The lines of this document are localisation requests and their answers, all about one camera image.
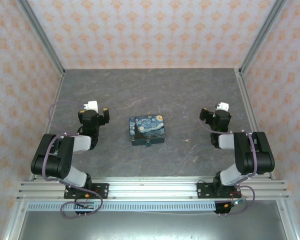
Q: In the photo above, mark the starry night print tin box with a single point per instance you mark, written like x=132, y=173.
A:
x=147, y=128

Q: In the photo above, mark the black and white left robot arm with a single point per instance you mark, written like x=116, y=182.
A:
x=55, y=160

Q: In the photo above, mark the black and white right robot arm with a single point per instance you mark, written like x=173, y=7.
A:
x=247, y=155

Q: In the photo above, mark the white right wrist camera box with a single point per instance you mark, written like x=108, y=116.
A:
x=224, y=106

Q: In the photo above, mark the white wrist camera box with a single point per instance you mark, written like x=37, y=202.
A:
x=224, y=106
x=92, y=106

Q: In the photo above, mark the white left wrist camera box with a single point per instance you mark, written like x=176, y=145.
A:
x=92, y=106

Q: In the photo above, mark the aluminium table side rail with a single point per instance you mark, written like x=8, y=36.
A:
x=58, y=92
x=245, y=100

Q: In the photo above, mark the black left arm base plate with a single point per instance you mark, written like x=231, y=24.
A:
x=100, y=190

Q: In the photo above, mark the aluminium frame post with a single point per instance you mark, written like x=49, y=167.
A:
x=261, y=37
x=43, y=37

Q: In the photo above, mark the aluminium mounting rail beam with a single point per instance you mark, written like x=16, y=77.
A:
x=152, y=188

